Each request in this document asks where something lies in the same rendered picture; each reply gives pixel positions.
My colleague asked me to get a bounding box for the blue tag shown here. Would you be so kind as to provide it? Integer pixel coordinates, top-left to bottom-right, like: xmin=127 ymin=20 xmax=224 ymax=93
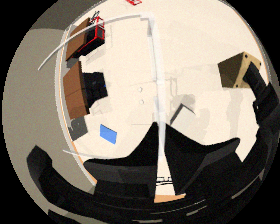
xmin=99 ymin=124 xmax=117 ymax=144

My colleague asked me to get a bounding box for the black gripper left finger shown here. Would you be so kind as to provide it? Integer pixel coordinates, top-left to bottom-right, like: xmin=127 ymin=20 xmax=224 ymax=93
xmin=82 ymin=122 xmax=159 ymax=198

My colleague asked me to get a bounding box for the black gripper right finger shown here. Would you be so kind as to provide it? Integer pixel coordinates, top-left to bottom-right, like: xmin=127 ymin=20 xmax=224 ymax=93
xmin=164 ymin=123 xmax=241 ymax=196

